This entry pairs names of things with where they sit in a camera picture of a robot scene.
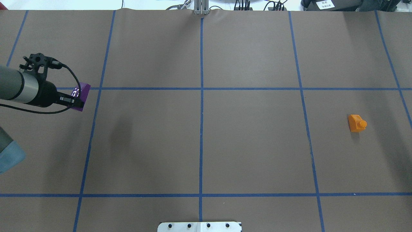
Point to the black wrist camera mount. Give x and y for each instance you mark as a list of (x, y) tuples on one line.
[(38, 65)]

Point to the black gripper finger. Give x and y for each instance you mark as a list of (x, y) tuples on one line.
[(72, 96), (75, 103)]

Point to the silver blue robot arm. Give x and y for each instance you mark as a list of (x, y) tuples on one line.
[(30, 89)]

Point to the aluminium frame pole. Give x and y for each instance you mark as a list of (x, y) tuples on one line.
[(201, 7)]

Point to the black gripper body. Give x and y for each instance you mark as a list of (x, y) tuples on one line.
[(47, 93)]

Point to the brown paper mat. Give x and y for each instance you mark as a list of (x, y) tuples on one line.
[(233, 116)]

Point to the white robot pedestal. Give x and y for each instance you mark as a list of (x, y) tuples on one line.
[(219, 226)]

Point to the black equipment stand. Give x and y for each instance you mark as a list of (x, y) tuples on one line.
[(351, 5)]

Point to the orange trapezoid block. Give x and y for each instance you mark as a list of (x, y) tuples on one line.
[(356, 123)]

